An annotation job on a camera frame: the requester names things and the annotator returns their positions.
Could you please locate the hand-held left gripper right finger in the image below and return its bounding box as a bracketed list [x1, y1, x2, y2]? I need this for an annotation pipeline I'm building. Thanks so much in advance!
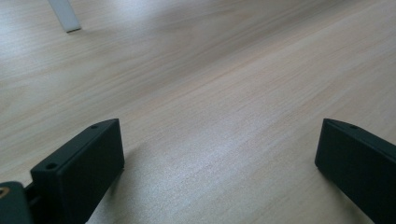
[314, 118, 396, 224]

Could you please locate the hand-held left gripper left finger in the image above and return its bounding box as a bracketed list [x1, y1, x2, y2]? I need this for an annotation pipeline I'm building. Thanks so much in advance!
[30, 118, 126, 224]

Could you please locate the white flat strip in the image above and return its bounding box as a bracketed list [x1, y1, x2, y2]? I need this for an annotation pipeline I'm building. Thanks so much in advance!
[47, 0, 82, 34]

